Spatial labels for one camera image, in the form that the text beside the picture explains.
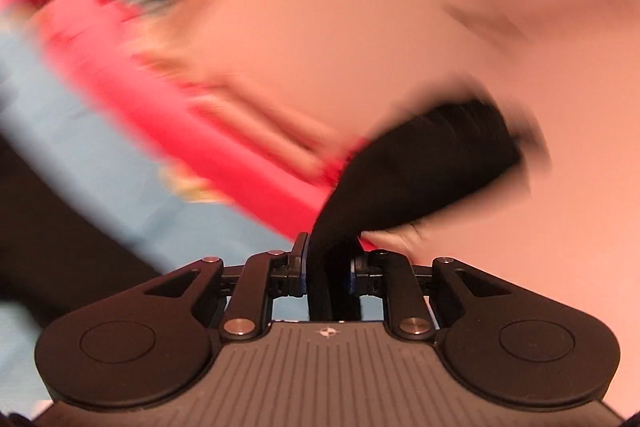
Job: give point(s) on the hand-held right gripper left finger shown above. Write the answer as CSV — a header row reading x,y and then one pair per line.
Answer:
x,y
300,264

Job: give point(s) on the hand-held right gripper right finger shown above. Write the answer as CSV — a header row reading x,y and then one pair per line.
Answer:
x,y
354,279

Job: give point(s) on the black pants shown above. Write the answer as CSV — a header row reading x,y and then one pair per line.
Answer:
x,y
425,167

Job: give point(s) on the red bed sheet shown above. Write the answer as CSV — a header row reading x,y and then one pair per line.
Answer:
x,y
210,142

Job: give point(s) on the blue floral blanket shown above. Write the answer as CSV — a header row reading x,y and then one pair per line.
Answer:
x,y
100,147

